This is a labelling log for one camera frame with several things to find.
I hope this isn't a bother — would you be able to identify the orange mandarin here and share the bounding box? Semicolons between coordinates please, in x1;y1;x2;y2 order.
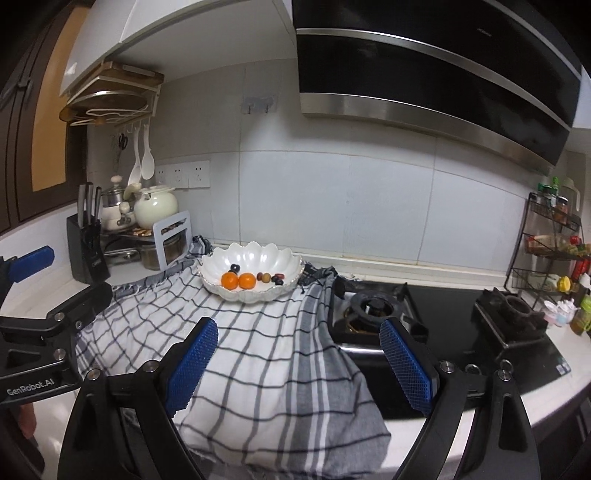
238;273;257;290
221;271;239;290

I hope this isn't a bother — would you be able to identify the person's left hand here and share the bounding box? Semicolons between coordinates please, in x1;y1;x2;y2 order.
17;403;37;442

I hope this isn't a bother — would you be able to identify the black knife block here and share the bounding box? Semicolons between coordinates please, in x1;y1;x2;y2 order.
66;182;109;285

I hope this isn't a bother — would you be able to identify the black gas stove top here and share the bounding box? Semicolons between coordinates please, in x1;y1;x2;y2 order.
332;283;571;420

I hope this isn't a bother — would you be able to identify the gas stove burner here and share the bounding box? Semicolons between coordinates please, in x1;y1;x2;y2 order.
329;278;429;348
475;289;548;350

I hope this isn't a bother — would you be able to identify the checkered grey white cloth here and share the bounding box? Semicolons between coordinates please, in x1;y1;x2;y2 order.
76;237;391;479

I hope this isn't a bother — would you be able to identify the white steel steamer pot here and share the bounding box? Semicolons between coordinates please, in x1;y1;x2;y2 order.
100;175;136;232

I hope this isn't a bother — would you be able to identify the steel pot under rack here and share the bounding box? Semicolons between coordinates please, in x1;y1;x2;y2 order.
138;234;188;272

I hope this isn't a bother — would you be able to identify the white scalloped bowl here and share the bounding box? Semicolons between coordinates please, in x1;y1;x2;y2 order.
197;241;304;304

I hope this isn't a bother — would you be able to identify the white ladle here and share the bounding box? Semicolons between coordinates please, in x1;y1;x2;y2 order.
123;127;141;201

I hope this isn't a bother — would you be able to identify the cream ceramic pot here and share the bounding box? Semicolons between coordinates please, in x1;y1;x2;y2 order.
133;185;178;229

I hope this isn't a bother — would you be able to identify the white rice spoon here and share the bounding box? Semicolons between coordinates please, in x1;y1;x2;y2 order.
140;124;155;180

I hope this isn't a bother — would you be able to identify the black range hood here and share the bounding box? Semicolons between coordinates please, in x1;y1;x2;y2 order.
293;1;583;173

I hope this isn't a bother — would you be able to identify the black wire spice rack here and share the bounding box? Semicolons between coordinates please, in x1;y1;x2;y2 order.
504;177;590;309

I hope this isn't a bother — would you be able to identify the white wall socket strip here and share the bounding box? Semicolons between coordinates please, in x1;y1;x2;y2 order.
155;160;211;189

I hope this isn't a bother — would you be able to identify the wall mounted lid rack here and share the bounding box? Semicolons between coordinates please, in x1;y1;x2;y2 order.
59;61;164;126

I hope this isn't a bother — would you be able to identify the grey adhesive wall hook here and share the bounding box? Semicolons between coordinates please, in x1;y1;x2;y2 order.
242;96;277;115

